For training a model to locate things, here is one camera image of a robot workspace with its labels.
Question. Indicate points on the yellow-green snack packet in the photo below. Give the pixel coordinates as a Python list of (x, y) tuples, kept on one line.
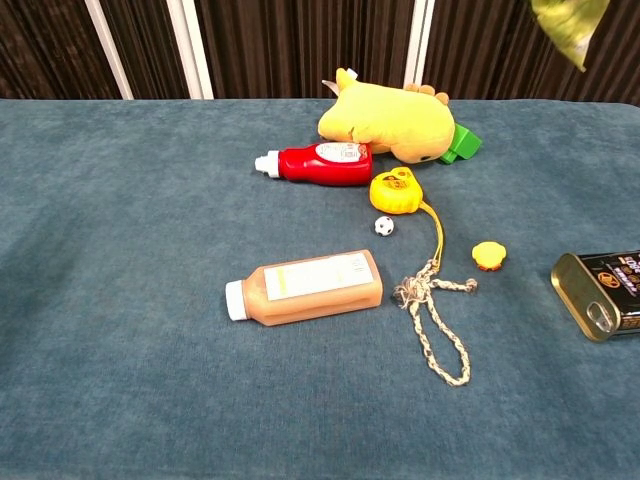
[(570, 25)]

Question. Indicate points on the small yellow duck toy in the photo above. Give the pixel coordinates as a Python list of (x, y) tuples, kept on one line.
[(489, 255)]

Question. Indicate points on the olive oil tin can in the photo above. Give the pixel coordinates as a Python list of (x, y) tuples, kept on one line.
[(600, 295)]

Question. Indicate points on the white vertical post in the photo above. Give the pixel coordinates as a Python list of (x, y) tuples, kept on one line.
[(109, 49), (190, 49), (419, 42)]

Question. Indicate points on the red squeeze bottle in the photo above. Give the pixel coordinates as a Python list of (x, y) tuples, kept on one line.
[(325, 165)]

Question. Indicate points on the small soccer ball toy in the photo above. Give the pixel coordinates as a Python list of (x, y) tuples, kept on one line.
[(383, 226)]

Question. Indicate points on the yellow tape measure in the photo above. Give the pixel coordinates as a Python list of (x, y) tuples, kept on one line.
[(395, 192)]

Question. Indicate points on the green plastic block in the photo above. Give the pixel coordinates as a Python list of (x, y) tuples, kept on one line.
[(462, 142)]

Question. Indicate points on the blue table cloth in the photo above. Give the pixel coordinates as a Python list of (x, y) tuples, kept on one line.
[(150, 300)]

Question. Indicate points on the yellow plush toy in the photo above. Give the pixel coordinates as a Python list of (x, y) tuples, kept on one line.
[(390, 120)]

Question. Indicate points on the orange juice bottle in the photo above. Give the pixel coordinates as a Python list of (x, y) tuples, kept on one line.
[(310, 290)]

